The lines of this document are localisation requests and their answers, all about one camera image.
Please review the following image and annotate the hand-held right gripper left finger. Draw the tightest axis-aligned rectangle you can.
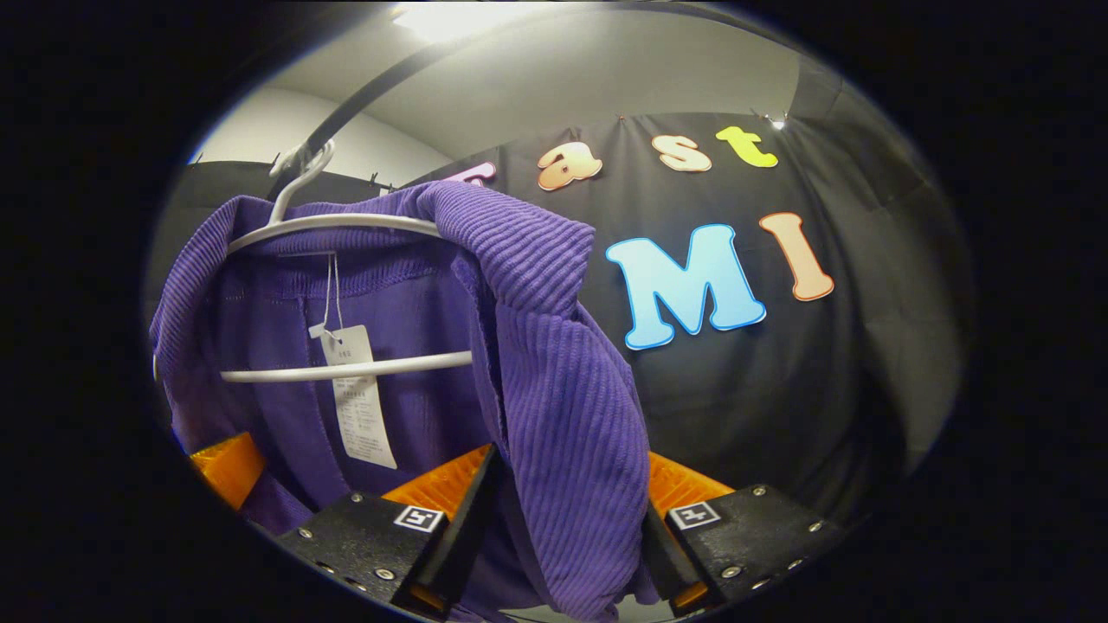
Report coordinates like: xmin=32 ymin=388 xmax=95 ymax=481
xmin=277 ymin=443 xmax=503 ymax=620

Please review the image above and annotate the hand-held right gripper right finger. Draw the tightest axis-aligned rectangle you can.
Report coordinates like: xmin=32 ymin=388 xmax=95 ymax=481
xmin=642 ymin=452 xmax=845 ymax=617

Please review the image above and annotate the purple ribbed jacket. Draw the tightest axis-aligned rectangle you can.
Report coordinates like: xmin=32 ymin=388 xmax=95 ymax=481
xmin=149 ymin=180 xmax=663 ymax=623

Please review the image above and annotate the white clothes hanger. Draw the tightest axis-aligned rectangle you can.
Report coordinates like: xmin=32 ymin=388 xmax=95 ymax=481
xmin=221 ymin=138 xmax=475 ymax=384

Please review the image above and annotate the black clothes rack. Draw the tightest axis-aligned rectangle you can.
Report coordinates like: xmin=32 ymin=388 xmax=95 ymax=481
xmin=264 ymin=35 xmax=520 ymax=202

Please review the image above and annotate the white paper garment tag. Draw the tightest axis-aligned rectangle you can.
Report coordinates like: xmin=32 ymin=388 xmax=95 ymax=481
xmin=309 ymin=324 xmax=399 ymax=471

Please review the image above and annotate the black backdrop cloth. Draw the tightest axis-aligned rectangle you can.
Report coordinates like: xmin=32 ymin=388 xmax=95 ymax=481
xmin=143 ymin=61 xmax=979 ymax=537

